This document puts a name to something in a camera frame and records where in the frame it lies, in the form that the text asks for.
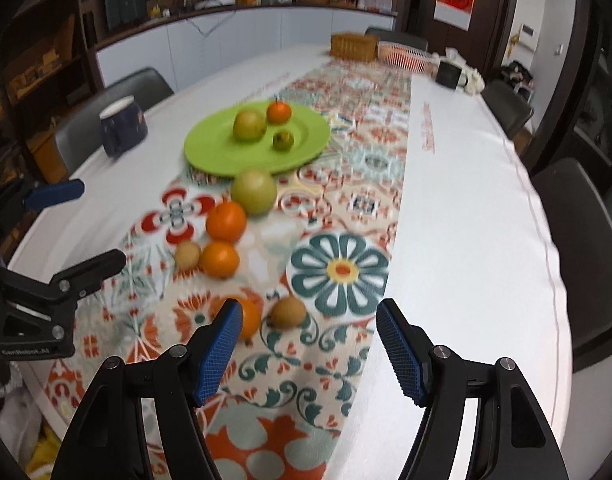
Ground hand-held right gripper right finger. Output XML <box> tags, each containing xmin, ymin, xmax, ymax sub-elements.
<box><xmin>376</xmin><ymin>298</ymin><xmax>569</xmax><ymax>480</ymax></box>

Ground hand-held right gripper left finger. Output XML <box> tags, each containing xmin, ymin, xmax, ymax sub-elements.
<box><xmin>51</xmin><ymin>298</ymin><xmax>244</xmax><ymax>480</ymax></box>

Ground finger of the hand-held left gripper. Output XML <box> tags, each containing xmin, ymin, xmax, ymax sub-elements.
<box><xmin>0</xmin><ymin>179</ymin><xmax>85</xmax><ymax>212</ymax></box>
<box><xmin>0</xmin><ymin>248</ymin><xmax>127</xmax><ymax>307</ymax></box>

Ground orange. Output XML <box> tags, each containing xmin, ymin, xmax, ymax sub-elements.
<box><xmin>236</xmin><ymin>296</ymin><xmax>263</xmax><ymax>345</ymax></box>
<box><xmin>206</xmin><ymin>201</ymin><xmax>248</xmax><ymax>242</ymax></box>
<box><xmin>199</xmin><ymin>240</ymin><xmax>241</xmax><ymax>280</ymax></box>

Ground small brown fruit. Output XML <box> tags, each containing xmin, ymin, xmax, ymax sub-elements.
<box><xmin>269</xmin><ymin>296</ymin><xmax>307</xmax><ymax>331</ymax></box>
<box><xmin>174</xmin><ymin>240</ymin><xmax>202</xmax><ymax>271</ymax></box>

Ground green plate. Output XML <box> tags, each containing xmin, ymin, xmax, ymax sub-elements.
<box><xmin>183</xmin><ymin>101</ymin><xmax>332</xmax><ymax>178</ymax></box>

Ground large green apple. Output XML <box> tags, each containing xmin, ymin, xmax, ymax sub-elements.
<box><xmin>230</xmin><ymin>169</ymin><xmax>278</xmax><ymax>217</ymax></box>

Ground grey chair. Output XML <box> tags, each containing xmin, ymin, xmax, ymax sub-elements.
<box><xmin>53</xmin><ymin>67</ymin><xmax>175</xmax><ymax>181</ymax></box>
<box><xmin>530</xmin><ymin>157</ymin><xmax>612</xmax><ymax>372</ymax></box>
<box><xmin>481</xmin><ymin>80</ymin><xmax>535</xmax><ymax>139</ymax></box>
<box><xmin>364</xmin><ymin>26</ymin><xmax>430</xmax><ymax>52</ymax></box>

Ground navy blue mug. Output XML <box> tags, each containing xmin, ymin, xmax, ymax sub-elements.
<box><xmin>99</xmin><ymin>95</ymin><xmax>149</xmax><ymax>157</ymax></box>

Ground dark wooden shelf unit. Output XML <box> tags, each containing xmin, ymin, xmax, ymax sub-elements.
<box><xmin>0</xmin><ymin>0</ymin><xmax>99</xmax><ymax>183</ymax></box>

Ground yellow bag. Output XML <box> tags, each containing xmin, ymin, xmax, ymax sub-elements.
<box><xmin>25</xmin><ymin>424</ymin><xmax>63</xmax><ymax>477</ymax></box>

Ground floral patterned table runner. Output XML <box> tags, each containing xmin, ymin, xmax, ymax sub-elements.
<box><xmin>43</xmin><ymin>57</ymin><xmax>413</xmax><ymax>480</ymax></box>

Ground green apple on plate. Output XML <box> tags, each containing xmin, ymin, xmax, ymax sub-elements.
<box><xmin>233</xmin><ymin>110</ymin><xmax>267</xmax><ymax>142</ymax></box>

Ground dark coffee machine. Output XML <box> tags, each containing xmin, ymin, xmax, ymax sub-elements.
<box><xmin>104</xmin><ymin>0</ymin><xmax>147</xmax><ymax>29</ymax></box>

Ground small orange tangerine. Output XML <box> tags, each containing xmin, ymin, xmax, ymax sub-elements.
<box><xmin>266</xmin><ymin>100</ymin><xmax>292</xmax><ymax>125</ymax></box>

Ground white cabinet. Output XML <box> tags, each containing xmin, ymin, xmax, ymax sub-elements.
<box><xmin>94</xmin><ymin>6</ymin><xmax>398</xmax><ymax>97</ymax></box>

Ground black mug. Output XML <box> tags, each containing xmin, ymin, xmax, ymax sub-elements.
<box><xmin>435</xmin><ymin>60</ymin><xmax>463</xmax><ymax>90</ymax></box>

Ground white slatted basket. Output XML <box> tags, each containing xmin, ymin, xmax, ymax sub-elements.
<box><xmin>377</xmin><ymin>41</ymin><xmax>441</xmax><ymax>75</ymax></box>

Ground brown wicker basket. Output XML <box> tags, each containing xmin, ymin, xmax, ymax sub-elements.
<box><xmin>330</xmin><ymin>32</ymin><xmax>379</xmax><ymax>62</ymax></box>

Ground dark wooden door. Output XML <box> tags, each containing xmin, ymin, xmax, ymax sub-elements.
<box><xmin>398</xmin><ymin>0</ymin><xmax>523</xmax><ymax>83</ymax></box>

